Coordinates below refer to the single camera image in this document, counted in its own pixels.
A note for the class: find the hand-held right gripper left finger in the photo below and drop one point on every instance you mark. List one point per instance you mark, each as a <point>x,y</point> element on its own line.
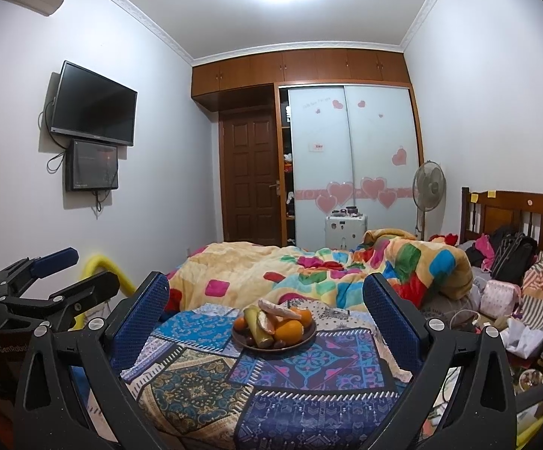
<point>142,309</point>

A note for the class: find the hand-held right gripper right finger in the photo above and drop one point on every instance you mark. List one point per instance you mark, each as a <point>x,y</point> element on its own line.
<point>386,314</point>

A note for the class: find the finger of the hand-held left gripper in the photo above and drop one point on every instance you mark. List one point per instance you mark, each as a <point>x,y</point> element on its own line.
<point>55,260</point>
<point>93,288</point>

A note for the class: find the brown round plate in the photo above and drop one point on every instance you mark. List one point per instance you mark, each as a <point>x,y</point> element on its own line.
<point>299,341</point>

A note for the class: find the large orange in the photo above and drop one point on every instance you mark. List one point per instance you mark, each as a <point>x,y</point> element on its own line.
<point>290,330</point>
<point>305,316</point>

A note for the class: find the brown chestnut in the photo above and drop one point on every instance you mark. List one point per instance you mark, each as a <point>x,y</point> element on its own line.
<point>278,344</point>

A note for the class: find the yellow-green sugarcane piece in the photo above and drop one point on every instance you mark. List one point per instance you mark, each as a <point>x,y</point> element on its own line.
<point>259,330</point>

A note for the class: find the grey cloth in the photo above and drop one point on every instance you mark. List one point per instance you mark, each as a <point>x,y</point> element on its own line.
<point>449,311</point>

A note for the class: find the small white cabinet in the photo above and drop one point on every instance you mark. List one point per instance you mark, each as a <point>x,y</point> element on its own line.
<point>344,232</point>

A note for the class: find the red cloth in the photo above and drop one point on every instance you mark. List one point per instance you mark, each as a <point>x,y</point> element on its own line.
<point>442,239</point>

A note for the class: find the small orange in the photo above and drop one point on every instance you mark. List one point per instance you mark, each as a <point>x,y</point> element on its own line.
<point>241,323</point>

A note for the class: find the blue patchwork blanket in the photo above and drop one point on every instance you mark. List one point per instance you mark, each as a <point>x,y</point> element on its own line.
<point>299,384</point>

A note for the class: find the pink white small bag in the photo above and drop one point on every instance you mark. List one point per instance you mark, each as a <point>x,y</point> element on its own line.
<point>501,297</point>

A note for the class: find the pink clothing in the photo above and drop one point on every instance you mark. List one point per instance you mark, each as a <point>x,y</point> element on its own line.
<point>484,248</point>

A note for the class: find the colourful checked quilt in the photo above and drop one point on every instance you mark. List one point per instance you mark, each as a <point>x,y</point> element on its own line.
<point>252,262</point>

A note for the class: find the wardrobe with heart stickers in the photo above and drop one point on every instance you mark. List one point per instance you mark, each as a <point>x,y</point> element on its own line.
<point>341,192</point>

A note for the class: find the standing electric fan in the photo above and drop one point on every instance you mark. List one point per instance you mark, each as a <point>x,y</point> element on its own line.
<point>428,185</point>

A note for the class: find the black backpack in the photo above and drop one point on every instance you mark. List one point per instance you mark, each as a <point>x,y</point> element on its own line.
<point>513,253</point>

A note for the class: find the white plastic bag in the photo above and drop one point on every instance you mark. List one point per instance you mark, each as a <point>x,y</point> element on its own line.
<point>527,340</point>

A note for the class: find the wooden bed headboard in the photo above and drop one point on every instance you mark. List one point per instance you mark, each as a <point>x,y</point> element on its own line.
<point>510,206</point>

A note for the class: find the frosted sliding wardrobe door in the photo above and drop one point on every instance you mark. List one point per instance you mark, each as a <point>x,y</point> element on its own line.
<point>320,159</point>
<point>384,140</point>

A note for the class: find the brown wooden door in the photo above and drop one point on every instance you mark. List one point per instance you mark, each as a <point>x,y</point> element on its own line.
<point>250,173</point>

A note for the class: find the wooden overhead cabinet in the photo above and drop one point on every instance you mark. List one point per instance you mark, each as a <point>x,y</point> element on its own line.
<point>299,65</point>

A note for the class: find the yellow padded rail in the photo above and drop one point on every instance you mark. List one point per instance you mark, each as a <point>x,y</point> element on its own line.
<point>94,262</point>

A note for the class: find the small wall monitor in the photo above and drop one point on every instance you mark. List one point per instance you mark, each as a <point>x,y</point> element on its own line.
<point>90,164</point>

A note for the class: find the black wall television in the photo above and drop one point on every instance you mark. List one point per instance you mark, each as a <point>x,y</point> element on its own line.
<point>93,103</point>

